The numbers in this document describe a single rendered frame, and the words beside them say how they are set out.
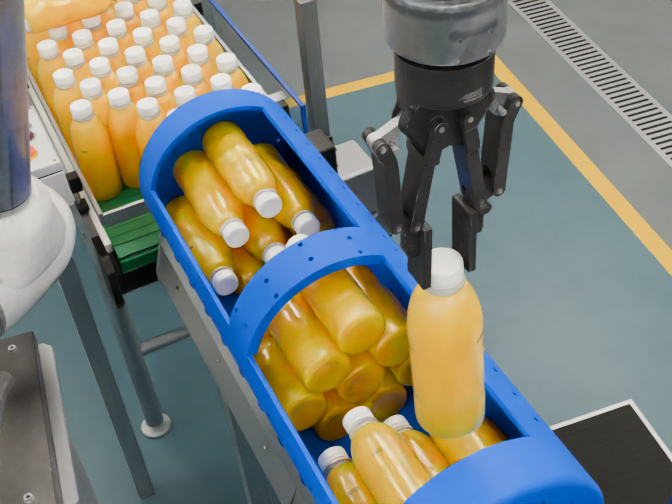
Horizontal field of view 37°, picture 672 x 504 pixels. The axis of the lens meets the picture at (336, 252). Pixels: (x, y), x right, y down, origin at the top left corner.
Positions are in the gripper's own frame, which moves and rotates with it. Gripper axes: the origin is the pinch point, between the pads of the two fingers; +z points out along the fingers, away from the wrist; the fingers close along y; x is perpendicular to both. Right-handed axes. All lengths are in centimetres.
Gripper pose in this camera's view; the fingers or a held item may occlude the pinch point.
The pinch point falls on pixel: (441, 242)
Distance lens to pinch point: 87.7
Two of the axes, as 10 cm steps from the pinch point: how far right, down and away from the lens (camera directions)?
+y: 9.0, -3.4, 2.7
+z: 0.6, 7.3, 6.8
